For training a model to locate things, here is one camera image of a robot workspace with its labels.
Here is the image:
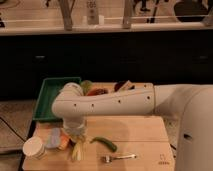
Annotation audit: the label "dark brown bowl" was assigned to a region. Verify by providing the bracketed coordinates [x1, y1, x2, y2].
[114, 81, 135, 92]

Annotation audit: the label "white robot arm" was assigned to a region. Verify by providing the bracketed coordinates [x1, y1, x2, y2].
[52, 83, 213, 171]

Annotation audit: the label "wooden block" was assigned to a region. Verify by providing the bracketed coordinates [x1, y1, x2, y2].
[119, 81, 133, 91]

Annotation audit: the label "green plastic tray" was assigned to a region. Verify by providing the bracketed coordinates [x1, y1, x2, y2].
[33, 77, 81, 122]

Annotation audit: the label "orange bowl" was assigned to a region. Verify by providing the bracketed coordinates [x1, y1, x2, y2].
[87, 88, 108, 96]

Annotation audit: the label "blue grey cloth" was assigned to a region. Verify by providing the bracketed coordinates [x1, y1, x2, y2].
[45, 128, 61, 149]

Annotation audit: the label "green apple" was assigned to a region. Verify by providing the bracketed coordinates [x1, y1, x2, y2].
[80, 80, 92, 94]

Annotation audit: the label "yellow banana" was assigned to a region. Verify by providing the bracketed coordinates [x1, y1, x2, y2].
[71, 141, 84, 161]

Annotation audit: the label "translucent yellowish gripper fingers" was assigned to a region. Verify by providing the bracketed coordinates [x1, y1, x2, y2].
[70, 135, 86, 157]

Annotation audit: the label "metal fork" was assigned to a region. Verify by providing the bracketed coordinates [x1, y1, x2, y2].
[101, 154, 137, 163]

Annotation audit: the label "green chili pepper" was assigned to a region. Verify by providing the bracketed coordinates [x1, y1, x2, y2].
[91, 137, 117, 152]

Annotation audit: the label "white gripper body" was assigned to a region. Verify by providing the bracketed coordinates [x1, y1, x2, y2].
[63, 117, 85, 136]

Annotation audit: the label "white paper cup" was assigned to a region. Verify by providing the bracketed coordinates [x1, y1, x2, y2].
[22, 136, 45, 158]

